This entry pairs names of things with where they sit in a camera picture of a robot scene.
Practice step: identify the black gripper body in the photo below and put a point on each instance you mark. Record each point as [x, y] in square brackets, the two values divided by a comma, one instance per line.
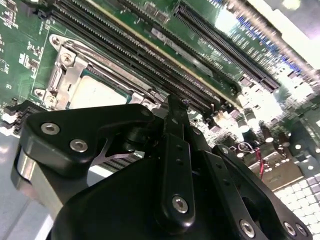
[112, 212]

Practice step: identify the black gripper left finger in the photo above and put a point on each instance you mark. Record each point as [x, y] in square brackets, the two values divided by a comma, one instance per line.
[75, 125]

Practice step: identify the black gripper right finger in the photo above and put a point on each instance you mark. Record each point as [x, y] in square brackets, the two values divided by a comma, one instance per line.
[222, 175]

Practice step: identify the silver CPU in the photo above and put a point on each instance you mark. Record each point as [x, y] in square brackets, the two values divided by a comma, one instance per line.
[100, 92]

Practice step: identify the metal socket cover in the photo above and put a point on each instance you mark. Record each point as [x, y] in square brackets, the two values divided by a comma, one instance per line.
[72, 82]

